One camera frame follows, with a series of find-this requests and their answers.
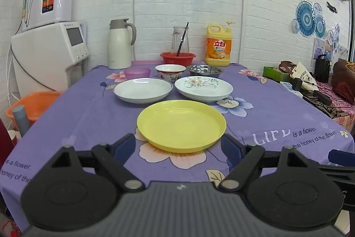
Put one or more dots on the clear glass pitcher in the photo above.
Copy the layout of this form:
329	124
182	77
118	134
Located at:
175	40

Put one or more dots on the purple floral tablecloth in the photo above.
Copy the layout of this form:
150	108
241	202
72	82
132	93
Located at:
83	114

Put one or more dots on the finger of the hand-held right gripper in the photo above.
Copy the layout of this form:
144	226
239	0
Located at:
341	157

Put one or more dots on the black speaker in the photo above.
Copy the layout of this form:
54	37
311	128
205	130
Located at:
321	69

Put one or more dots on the brown bag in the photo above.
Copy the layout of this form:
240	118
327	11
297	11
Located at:
344	70

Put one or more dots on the yellow plastic plate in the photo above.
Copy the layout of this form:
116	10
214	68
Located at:
180	123

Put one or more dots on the grey cylinder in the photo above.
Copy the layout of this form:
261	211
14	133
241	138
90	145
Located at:
20	119

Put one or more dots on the purple plastic bowl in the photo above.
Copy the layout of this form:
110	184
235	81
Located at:
136	73

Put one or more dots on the black power adapter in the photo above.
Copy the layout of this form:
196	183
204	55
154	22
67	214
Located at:
323	98

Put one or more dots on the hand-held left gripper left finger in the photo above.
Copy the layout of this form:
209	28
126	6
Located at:
124	146

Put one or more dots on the white floral plate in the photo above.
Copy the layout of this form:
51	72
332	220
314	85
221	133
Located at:
203	88

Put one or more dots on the white ice cube tray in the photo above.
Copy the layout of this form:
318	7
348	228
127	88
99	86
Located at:
286	86

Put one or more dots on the red netted cloth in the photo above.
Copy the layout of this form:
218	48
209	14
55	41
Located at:
344	92

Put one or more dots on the small blue paper fan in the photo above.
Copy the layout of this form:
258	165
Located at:
320	26

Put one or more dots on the beige paper bag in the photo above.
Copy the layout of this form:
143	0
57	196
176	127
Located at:
305	77

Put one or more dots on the green box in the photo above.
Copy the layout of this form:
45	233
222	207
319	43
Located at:
274	74

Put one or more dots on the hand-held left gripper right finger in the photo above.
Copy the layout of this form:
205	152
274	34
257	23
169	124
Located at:
231	146

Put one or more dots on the white bowl with red pattern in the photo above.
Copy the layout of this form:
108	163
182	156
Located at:
169	72

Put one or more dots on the black wall hook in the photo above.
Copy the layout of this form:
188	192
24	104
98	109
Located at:
332	7

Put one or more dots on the red plastic basin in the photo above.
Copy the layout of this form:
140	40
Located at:
177	59

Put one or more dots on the yellow detergent bottle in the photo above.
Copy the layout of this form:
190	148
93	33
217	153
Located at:
218	49

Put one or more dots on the stainless steel bowl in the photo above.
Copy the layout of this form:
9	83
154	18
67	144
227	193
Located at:
204	70

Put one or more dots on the patterned side table cloth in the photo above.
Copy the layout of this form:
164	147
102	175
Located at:
338	112

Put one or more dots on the large blue paper fan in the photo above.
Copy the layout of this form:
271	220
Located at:
305	19

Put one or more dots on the white countertop appliance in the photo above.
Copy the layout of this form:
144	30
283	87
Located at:
44	59

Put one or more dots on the small black box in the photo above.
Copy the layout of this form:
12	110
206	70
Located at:
297	84

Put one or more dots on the plain white plate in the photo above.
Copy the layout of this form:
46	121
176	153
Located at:
142	88

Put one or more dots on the orange plastic basin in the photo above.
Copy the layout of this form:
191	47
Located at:
38	103

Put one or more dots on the white thermos jug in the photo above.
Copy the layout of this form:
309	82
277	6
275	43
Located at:
119	45

